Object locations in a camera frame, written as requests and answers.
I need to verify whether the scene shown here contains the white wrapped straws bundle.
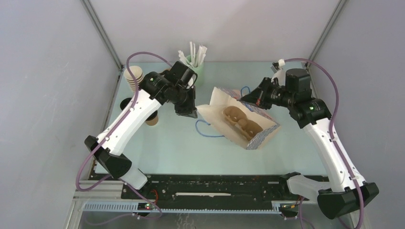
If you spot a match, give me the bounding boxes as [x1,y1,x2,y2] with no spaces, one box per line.
[178,42,208,68]

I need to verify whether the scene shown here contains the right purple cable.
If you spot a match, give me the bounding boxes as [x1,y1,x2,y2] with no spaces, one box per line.
[283,58,364,229]

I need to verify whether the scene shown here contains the stack of black lids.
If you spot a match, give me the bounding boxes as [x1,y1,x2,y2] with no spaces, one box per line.
[120,98,132,111]

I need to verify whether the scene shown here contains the brown paper coffee cup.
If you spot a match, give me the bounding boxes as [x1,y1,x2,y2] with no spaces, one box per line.
[145,114,159,126]

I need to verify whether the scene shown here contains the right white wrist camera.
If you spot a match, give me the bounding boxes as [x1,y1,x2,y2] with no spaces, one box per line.
[271,59,286,86]

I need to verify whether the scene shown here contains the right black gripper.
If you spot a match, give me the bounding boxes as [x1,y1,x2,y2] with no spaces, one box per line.
[240,77,294,110]

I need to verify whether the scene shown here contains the green straw holder cup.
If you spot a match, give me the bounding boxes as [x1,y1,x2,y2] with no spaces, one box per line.
[181,56,204,88]

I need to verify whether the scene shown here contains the stack of paper cups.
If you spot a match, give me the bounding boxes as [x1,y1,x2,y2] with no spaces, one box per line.
[123,65,144,93]

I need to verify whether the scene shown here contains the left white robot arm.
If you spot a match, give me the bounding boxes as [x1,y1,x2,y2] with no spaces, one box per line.
[85,61,198,199]

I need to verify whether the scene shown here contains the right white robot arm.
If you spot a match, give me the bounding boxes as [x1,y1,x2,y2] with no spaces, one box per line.
[241,69,379,219]

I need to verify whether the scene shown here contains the blue checkered paper bag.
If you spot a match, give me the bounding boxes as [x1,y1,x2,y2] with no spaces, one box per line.
[197,87,281,150]

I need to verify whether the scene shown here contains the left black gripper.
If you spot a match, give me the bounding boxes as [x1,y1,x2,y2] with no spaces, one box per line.
[171,85,198,119]

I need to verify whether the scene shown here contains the aluminium frame rail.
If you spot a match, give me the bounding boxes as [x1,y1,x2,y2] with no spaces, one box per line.
[76,188,299,226]

